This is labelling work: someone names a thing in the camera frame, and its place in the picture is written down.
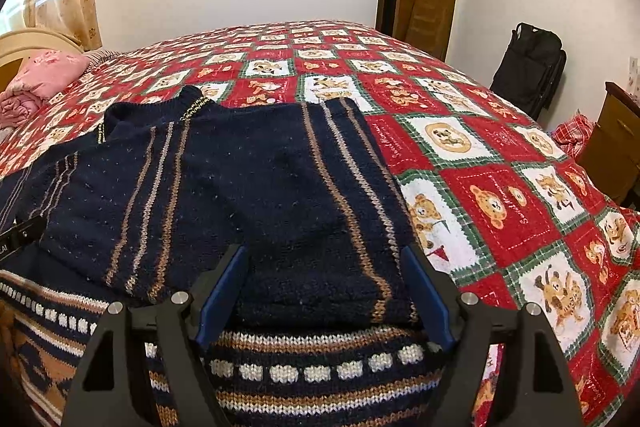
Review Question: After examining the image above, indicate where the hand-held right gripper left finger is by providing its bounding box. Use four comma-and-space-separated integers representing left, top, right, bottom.
61, 244, 251, 427

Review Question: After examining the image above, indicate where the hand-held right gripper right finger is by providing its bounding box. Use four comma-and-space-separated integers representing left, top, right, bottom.
400, 244, 586, 427

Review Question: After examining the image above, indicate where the navy striped knit sweater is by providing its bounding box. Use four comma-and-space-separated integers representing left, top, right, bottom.
0, 85, 446, 427

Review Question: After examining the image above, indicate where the red printed bear blanket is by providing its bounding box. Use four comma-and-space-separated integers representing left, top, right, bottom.
0, 21, 640, 427

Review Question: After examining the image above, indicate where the pink quilt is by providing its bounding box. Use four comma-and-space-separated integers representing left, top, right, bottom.
0, 49, 92, 128

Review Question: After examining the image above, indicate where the beige bed headboard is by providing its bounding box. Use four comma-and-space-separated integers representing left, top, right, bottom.
0, 29, 83, 94

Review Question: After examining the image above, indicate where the striped pillow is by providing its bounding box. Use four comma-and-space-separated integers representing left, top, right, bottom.
82, 49, 124, 70

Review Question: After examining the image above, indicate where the red plaid cloth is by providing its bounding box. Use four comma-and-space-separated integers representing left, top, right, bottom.
549, 114, 599, 158

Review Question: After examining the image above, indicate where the brown wooden desk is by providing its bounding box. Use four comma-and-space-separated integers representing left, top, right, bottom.
576, 81, 640, 208

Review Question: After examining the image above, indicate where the black suitcase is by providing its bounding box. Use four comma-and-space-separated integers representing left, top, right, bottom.
489, 22, 568, 120

